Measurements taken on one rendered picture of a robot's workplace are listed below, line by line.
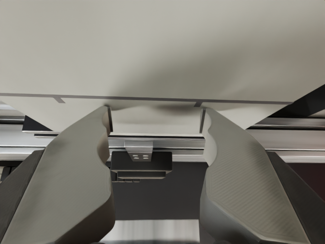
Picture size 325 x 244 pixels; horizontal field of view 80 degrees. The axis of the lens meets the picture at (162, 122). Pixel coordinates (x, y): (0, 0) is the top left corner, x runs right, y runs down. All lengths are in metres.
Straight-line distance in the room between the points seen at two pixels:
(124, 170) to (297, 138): 0.42
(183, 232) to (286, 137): 0.41
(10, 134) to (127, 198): 0.39
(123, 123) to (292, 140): 0.46
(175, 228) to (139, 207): 0.50
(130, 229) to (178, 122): 0.11
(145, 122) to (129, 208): 0.57
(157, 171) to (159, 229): 0.20
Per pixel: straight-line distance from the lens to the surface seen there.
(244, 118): 0.16
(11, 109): 0.27
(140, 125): 0.17
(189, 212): 0.72
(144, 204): 0.71
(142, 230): 0.21
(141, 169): 0.39
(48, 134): 0.24
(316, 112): 0.61
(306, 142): 0.59
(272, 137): 0.54
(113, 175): 0.58
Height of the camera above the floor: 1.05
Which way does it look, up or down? 18 degrees down
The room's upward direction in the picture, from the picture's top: 180 degrees clockwise
